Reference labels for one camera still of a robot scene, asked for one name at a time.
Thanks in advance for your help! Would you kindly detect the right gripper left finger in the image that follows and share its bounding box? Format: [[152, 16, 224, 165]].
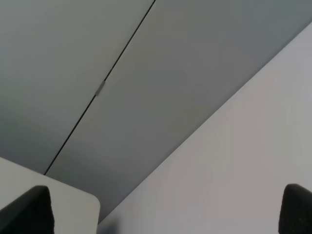
[[0, 185, 55, 234]]

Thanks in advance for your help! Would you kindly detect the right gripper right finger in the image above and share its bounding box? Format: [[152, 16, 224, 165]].
[[278, 184, 312, 234]]

